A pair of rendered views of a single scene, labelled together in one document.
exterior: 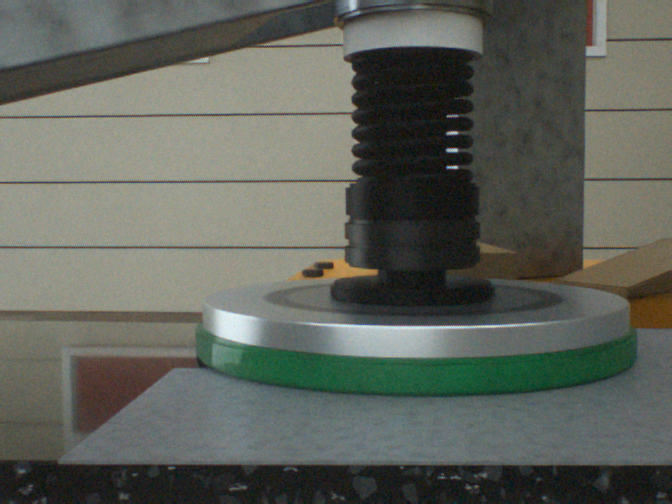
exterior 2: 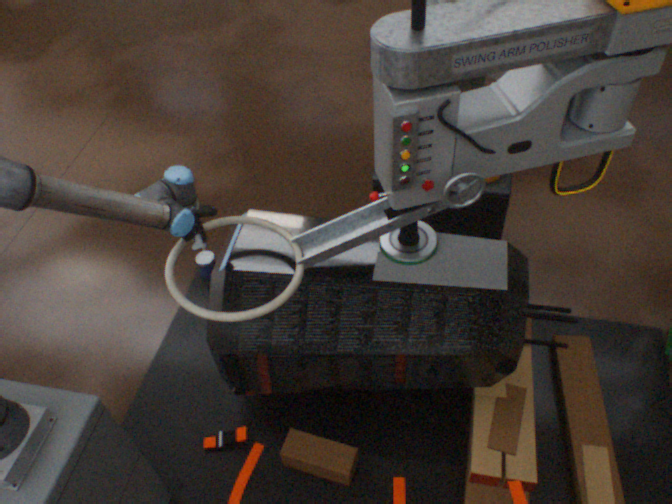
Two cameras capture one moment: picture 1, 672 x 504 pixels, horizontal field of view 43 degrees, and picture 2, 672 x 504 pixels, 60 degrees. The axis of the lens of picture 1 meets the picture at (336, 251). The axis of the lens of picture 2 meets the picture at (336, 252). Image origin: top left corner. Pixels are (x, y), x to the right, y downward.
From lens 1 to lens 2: 193 cm
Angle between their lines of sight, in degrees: 46
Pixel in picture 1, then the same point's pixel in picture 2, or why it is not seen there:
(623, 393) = (427, 265)
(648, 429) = (424, 276)
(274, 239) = not seen: outside the picture
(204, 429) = (383, 273)
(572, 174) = not seen: hidden behind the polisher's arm
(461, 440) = (406, 277)
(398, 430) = (401, 274)
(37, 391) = (364, 260)
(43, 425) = (368, 271)
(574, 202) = not seen: hidden behind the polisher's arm
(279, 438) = (390, 276)
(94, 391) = (370, 260)
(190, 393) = (380, 262)
